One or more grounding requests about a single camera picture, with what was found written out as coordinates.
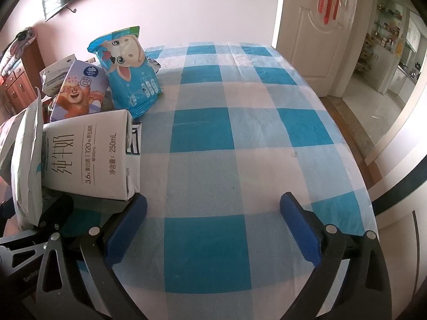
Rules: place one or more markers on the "brown wooden cabinet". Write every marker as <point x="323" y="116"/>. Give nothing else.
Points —
<point x="20" y="86"/>

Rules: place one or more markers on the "white milk carton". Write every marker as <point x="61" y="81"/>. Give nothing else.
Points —
<point x="86" y="153"/>

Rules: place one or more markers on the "white black print box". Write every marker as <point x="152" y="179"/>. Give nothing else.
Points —
<point x="133" y="173"/>

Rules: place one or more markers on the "blue white checkered tablecloth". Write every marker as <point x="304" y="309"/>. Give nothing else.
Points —
<point x="233" y="160"/>

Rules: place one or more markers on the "white black trim furniture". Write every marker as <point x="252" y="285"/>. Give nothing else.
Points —
<point x="400" y="240"/>

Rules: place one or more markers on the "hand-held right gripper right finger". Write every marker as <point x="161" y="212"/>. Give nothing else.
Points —
<point x="298" y="230"/>

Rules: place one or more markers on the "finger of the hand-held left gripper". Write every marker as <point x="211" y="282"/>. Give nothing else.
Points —
<point x="58" y="210"/>

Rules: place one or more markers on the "blue cartoon snack bag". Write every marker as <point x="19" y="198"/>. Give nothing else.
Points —
<point x="130" y="83"/>

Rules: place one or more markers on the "white plastic bag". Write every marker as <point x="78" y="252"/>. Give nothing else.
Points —
<point x="26" y="160"/>

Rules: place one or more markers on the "pile of folded clothes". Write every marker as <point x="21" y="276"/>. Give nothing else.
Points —
<point x="16" y="45"/>

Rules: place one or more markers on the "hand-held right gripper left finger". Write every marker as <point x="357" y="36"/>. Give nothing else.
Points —
<point x="128" y="226"/>

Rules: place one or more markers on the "white panel door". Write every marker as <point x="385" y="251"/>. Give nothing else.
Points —
<point x="310" y="40"/>

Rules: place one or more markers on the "purple bear tissue pack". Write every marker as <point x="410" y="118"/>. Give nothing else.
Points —
<point x="80" y="90"/>

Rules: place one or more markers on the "white kitchen shelf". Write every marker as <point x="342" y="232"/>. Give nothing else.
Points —
<point x="380" y="33"/>

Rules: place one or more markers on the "silver wrapper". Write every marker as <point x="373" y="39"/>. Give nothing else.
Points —
<point x="154" y="64"/>

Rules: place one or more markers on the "white paper box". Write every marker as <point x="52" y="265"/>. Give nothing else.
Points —
<point x="55" y="73"/>

